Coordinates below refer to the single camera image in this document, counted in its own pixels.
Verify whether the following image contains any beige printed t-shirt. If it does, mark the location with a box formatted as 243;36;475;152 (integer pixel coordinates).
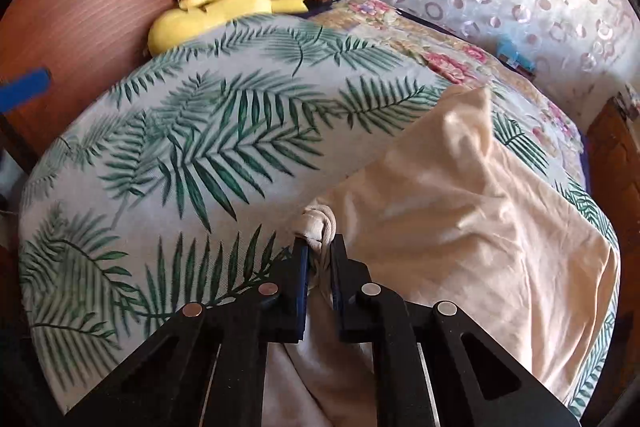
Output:
262;86;620;426

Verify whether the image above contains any blue tissue box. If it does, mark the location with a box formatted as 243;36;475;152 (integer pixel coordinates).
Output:
497;37;536;81

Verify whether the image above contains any wooden side cabinet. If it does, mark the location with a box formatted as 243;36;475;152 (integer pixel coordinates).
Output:
584;85;640;287

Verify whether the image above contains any palm leaf print sheet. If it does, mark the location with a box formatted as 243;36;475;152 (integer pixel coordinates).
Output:
20;15;594;412

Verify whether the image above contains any yellow Pikachu plush toy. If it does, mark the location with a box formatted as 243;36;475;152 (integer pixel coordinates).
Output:
148;0;308;56

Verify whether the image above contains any floral bed blanket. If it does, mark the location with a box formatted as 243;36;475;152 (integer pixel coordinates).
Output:
310;0;589;190

